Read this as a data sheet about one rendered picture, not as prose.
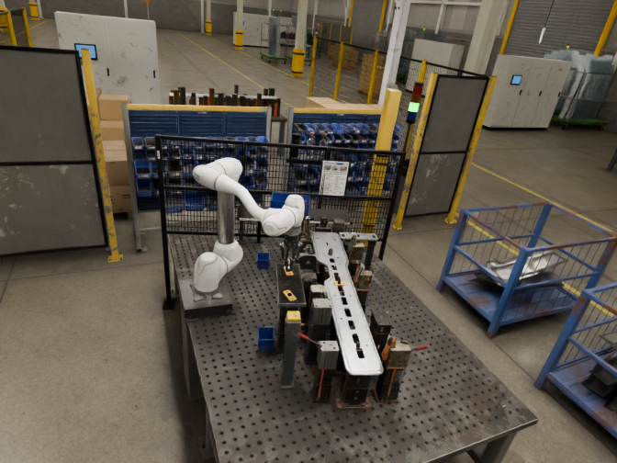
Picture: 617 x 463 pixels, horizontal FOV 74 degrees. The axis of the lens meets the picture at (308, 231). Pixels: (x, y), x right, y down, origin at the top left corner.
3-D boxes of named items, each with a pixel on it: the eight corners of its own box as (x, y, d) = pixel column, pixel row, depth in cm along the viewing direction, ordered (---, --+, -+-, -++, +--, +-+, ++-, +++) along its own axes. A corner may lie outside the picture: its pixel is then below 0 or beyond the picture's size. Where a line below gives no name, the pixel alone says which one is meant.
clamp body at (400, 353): (401, 403, 214) (417, 352, 197) (374, 404, 212) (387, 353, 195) (395, 387, 223) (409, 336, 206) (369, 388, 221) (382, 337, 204)
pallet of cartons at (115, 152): (137, 218, 504) (129, 134, 455) (61, 226, 468) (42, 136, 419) (127, 182, 597) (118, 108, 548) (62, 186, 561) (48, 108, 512)
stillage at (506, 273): (519, 274, 482) (549, 200, 437) (579, 318, 418) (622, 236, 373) (435, 287, 438) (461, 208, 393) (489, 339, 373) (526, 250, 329)
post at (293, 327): (294, 388, 215) (301, 323, 195) (279, 388, 214) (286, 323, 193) (292, 377, 222) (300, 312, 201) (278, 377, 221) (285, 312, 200)
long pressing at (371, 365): (390, 375, 192) (391, 372, 191) (343, 376, 189) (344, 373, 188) (338, 233, 312) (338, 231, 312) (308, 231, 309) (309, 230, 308)
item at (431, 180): (396, 230, 551) (432, 73, 457) (389, 225, 562) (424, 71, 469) (455, 223, 591) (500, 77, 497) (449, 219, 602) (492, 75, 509)
